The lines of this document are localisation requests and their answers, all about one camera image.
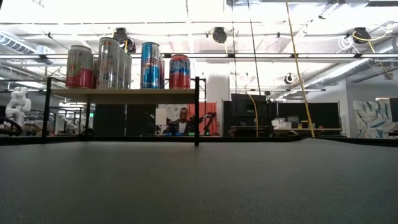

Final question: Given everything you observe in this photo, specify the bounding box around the orange Fanta can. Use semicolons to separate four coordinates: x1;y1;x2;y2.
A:
169;54;192;90

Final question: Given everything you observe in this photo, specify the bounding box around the silver blue Red Bull can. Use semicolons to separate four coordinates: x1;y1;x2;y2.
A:
160;58;166;90
141;42;162;90

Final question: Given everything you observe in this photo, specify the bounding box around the red background panel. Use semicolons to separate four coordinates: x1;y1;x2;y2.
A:
186;101;219;137

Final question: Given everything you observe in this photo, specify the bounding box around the person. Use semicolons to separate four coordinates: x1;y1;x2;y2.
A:
167;107;196;137

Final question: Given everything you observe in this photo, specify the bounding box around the white paper sign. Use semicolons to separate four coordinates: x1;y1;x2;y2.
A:
155;108;167;126

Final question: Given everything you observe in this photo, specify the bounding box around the black table mat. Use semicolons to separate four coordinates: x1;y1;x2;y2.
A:
0;136;398;224

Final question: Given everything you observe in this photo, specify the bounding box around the white cardboard box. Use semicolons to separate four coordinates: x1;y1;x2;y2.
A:
271;117;293;130

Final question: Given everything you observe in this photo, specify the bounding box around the suspended linear ceiling light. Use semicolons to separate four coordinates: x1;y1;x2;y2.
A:
0;52;398;60
229;88;326;92

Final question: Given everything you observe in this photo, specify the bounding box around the black partition panel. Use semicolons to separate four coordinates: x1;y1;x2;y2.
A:
276;101;341;129

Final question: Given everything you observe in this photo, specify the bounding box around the wooden background bench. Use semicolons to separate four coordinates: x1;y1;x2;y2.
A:
273;126;343;136

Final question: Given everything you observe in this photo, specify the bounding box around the black curved hoop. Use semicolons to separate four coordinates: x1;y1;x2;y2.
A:
0;115;23;137

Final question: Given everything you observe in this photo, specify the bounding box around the yellow hanging cable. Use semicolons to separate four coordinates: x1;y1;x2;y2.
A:
285;0;315;138
247;92;259;138

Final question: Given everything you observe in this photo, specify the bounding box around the wooden shelf with black frame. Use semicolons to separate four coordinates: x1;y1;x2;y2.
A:
42;76;208;147

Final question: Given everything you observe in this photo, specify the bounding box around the white coiled ceiling cable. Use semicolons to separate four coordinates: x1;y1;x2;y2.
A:
335;35;355;54

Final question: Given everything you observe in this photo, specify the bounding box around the silver ventilation duct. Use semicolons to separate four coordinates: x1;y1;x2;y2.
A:
306;37;398;90
0;30;55;65

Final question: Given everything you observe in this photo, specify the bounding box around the patterned wall panel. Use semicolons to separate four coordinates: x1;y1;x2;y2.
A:
352;98;398;139

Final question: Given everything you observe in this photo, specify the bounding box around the yellow ceiling cord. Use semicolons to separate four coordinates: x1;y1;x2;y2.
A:
351;26;394;81

